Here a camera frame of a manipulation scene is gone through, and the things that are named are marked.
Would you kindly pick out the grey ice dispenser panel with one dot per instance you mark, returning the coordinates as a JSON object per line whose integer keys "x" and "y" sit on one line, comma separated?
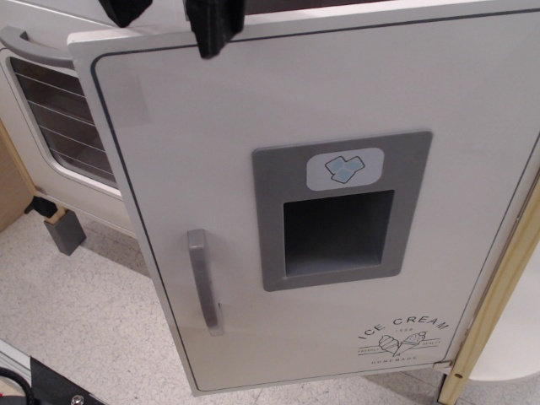
{"x": 338, "y": 211}

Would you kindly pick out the white toy fridge door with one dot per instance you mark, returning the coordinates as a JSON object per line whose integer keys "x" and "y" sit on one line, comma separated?
{"x": 180, "y": 132}

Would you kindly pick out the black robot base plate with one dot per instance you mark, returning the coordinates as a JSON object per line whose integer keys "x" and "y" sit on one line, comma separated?
{"x": 46, "y": 386}

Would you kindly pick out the white toy oven door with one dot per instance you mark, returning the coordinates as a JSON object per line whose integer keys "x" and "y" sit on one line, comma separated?
{"x": 46, "y": 115}

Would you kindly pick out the grey oven door handle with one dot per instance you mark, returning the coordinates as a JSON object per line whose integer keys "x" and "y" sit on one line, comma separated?
{"x": 17, "y": 41}

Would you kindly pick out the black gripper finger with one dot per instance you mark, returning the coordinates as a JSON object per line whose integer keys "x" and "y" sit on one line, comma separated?
{"x": 215, "y": 23}
{"x": 123, "y": 12}

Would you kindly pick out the light wooden corner post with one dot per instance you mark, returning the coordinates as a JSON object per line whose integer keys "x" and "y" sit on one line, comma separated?
{"x": 516, "y": 255}

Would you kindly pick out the grey fridge door handle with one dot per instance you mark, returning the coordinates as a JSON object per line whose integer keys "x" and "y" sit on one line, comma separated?
{"x": 200, "y": 261}

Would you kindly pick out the grey kitchen leg block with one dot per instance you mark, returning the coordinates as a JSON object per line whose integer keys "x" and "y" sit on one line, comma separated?
{"x": 67, "y": 233}

